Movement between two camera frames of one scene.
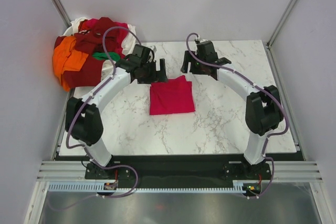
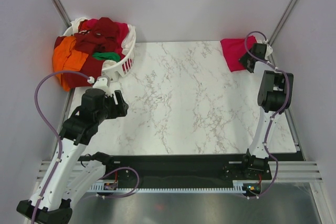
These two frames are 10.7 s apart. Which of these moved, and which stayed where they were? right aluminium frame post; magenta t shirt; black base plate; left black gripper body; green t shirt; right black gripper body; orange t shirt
Moved: right black gripper body; magenta t shirt; left black gripper body
Stayed: orange t shirt; right aluminium frame post; green t shirt; black base plate
